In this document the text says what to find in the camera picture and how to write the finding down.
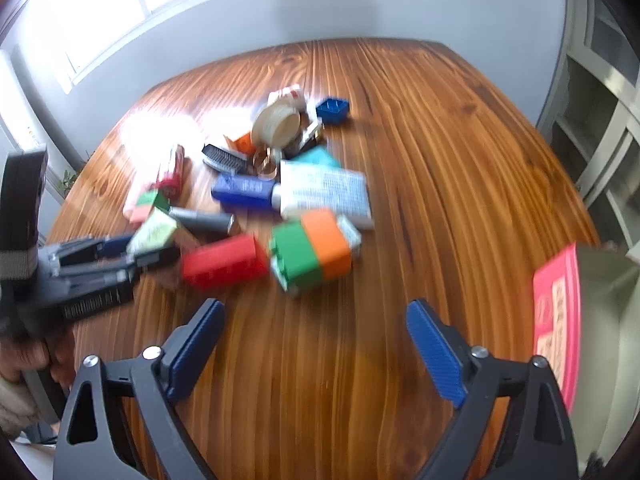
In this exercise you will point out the wooden desk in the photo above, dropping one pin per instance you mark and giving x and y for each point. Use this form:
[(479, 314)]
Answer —
[(320, 385)]

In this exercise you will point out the grey tube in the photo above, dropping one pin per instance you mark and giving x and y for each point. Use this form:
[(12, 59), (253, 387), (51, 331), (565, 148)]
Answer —
[(205, 220)]

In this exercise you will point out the pink cardboard box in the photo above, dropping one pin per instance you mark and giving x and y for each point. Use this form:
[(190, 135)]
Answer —
[(555, 320)]

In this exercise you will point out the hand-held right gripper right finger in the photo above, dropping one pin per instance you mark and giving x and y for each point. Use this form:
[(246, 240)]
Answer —
[(435, 355)]

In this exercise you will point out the amber clear tape roll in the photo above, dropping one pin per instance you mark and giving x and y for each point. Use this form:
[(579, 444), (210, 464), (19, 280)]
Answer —
[(265, 165)]

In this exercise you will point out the pink and green toy block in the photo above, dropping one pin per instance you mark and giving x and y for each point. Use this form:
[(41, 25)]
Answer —
[(140, 207)]

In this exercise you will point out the red printed can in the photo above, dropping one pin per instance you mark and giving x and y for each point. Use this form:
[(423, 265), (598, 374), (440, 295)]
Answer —
[(172, 175)]

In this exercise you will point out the light green small box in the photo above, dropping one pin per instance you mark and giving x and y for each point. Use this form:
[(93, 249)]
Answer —
[(152, 230)]

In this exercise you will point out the person's left hand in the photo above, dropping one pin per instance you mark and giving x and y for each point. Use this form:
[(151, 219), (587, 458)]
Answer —
[(25, 357)]

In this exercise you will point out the white printed tube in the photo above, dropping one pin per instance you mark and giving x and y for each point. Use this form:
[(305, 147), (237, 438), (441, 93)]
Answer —
[(325, 190)]

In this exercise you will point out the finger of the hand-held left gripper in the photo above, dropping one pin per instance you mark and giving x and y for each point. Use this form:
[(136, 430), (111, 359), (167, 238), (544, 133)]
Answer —
[(155, 258), (112, 246)]

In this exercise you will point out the black brush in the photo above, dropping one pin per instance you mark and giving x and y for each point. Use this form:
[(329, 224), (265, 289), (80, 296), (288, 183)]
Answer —
[(225, 157)]

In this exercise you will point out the grey shelf cabinet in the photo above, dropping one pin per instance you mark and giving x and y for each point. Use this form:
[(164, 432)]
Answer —
[(600, 125)]

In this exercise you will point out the green and orange toy block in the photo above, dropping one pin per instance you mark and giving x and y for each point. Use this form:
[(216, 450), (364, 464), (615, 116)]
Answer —
[(310, 250)]

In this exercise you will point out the small pale packet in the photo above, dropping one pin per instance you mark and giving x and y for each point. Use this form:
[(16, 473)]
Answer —
[(351, 235)]

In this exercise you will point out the black stapler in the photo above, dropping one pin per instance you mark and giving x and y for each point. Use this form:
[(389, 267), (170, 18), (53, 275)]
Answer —
[(305, 140)]

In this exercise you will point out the dark blue bottle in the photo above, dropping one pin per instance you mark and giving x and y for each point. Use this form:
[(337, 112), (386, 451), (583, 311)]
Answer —
[(242, 191)]

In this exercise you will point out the orange small box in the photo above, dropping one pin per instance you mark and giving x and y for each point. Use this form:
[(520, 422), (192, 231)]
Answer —
[(245, 142)]

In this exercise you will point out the teal soap box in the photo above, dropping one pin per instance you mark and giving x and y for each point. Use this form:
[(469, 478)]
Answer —
[(320, 157)]

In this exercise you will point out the green potted plant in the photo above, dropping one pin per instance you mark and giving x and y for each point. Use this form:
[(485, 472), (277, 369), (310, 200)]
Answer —
[(67, 182)]

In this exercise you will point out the white round bowl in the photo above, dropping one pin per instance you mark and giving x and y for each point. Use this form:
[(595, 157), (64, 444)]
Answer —
[(275, 122)]

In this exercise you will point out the red toy block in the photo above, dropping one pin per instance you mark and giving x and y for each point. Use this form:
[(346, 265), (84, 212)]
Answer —
[(225, 262)]

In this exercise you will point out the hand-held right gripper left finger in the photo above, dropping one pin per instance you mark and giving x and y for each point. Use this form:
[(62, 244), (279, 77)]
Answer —
[(200, 345)]

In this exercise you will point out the blue toy block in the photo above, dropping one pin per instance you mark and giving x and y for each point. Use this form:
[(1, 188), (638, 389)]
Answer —
[(332, 110)]

